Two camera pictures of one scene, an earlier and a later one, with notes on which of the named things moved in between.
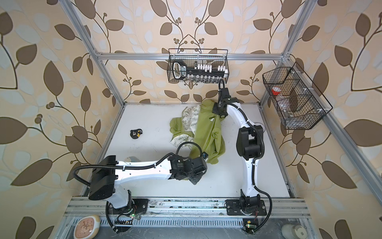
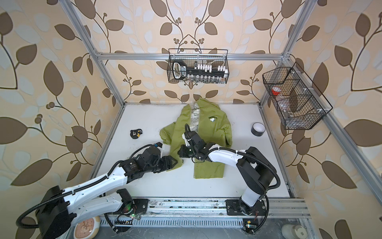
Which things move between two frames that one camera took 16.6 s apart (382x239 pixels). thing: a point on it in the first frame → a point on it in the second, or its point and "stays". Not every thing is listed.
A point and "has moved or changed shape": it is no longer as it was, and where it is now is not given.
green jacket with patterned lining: [199, 128] has moved or changed shape
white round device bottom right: [291, 231] stays
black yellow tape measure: [135, 134] stays
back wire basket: [198, 65] stays
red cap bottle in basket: [276, 90] stays
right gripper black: [215, 109] → [183, 153]
